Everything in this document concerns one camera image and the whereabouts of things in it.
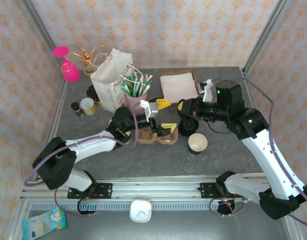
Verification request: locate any black plastic cup lid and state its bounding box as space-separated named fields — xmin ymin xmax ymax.
xmin=179 ymin=118 xmax=200 ymax=134

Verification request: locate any black paper coffee cup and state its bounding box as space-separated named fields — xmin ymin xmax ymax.
xmin=181 ymin=129 xmax=198 ymax=138
xmin=187 ymin=132 xmax=209 ymax=157

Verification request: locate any brown cardboard cup carrier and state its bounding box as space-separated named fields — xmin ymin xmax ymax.
xmin=136 ymin=122 xmax=180 ymax=146

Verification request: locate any white printed paper bag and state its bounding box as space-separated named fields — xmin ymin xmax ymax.
xmin=89 ymin=47 xmax=144 ymax=113

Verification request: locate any pink straw holder cup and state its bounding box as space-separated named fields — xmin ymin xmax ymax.
xmin=124 ymin=89 xmax=148 ymax=113

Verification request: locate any white paper napkin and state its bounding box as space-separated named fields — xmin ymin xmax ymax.
xmin=160 ymin=72 xmax=201 ymax=99

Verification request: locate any green white wrapped straw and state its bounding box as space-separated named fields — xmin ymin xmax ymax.
xmin=132 ymin=74 xmax=142 ymax=97
xmin=120 ymin=83 xmax=134 ymax=97
xmin=137 ymin=74 xmax=154 ymax=97
xmin=122 ymin=76 xmax=138 ymax=97
xmin=139 ymin=73 xmax=148 ymax=96

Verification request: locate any gold tin can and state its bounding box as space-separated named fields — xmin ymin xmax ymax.
xmin=79 ymin=97 xmax=97 ymax=116

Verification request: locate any black gold rack base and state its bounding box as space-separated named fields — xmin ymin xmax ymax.
xmin=85 ymin=83 xmax=102 ymax=105

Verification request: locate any small dark jar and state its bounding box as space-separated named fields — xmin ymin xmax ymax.
xmin=70 ymin=101 xmax=85 ymax=118

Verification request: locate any pink plastic wine glass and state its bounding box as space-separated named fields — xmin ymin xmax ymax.
xmin=52 ymin=46 xmax=81 ymax=83

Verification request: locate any white square timer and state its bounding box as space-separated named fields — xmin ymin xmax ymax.
xmin=129 ymin=197 xmax=153 ymax=223

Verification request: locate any blue wet wipes packet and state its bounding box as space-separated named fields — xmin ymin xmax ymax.
xmin=21 ymin=208 xmax=67 ymax=240

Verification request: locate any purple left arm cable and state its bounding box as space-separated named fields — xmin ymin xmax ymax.
xmin=23 ymin=101 xmax=151 ymax=217

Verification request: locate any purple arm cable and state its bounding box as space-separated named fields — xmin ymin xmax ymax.
xmin=208 ymin=74 xmax=307 ymax=228
xmin=23 ymin=101 xmax=151 ymax=217

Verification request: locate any aluminium table edge rail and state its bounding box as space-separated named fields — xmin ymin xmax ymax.
xmin=242 ymin=71 xmax=303 ymax=240
xmin=7 ymin=82 xmax=69 ymax=240

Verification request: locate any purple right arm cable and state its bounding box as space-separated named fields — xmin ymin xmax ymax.
xmin=208 ymin=74 xmax=307 ymax=228

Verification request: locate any gold wire glass rack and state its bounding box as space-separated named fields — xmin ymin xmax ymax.
xmin=68 ymin=37 xmax=113 ymax=76

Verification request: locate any aluminium frame post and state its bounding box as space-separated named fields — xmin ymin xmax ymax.
xmin=242 ymin=0 xmax=293 ymax=76
xmin=19 ymin=0 xmax=69 ymax=86

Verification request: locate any grey slotted cable duct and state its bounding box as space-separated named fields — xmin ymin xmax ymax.
xmin=30 ymin=201 xmax=236 ymax=212

